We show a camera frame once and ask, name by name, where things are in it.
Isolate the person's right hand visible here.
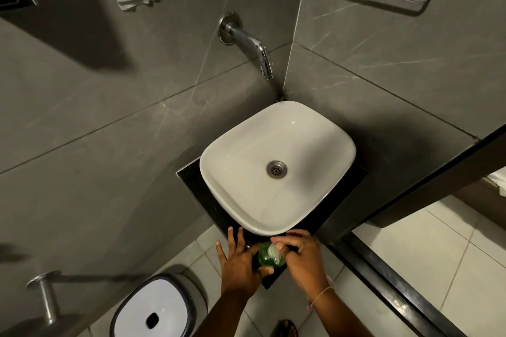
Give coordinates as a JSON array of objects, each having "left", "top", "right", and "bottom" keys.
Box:
[{"left": 270, "top": 229, "right": 331, "bottom": 298}]

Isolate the person's left hand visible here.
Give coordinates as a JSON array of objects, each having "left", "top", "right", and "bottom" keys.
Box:
[{"left": 215, "top": 227, "right": 274, "bottom": 298}]

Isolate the green soap dispenser bottle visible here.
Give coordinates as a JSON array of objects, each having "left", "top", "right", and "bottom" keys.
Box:
[{"left": 258, "top": 241, "right": 287, "bottom": 270}]

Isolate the person's right forearm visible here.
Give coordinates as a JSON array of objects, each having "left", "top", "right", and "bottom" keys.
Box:
[{"left": 308, "top": 287, "right": 375, "bottom": 337}]

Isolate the person's left forearm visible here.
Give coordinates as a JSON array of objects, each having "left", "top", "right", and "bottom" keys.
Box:
[{"left": 193, "top": 289, "right": 258, "bottom": 337}]

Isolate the white ceramic wash basin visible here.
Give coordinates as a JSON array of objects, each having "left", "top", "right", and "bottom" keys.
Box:
[{"left": 200, "top": 101, "right": 356, "bottom": 236}]

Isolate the person's foot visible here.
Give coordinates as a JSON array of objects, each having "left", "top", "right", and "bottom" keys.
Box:
[{"left": 272, "top": 319, "right": 298, "bottom": 337}]

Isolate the metal basin drain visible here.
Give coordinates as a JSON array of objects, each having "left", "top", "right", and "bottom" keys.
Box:
[{"left": 267, "top": 161, "right": 288, "bottom": 180}]

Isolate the black stone counter slab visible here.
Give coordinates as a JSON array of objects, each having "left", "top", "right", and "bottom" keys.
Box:
[{"left": 177, "top": 157, "right": 368, "bottom": 290}]

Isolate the white lidded trash bin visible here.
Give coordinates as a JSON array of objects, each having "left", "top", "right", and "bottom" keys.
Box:
[{"left": 110, "top": 274, "right": 208, "bottom": 337}]

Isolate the metal toilet paper holder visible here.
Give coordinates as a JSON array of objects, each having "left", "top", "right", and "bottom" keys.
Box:
[{"left": 26, "top": 270, "right": 62, "bottom": 326}]

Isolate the white cloth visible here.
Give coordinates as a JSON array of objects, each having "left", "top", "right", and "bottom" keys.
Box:
[{"left": 484, "top": 167, "right": 506, "bottom": 196}]

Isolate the thin thread wrist bracelet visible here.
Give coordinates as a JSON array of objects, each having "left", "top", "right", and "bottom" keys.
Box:
[{"left": 307, "top": 286, "right": 335, "bottom": 312}]

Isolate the black door frame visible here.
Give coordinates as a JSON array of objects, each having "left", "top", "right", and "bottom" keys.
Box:
[{"left": 327, "top": 123, "right": 506, "bottom": 337}]

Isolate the chrome wall faucet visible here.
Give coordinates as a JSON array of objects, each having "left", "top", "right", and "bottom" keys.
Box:
[{"left": 218, "top": 12, "right": 274, "bottom": 81}]

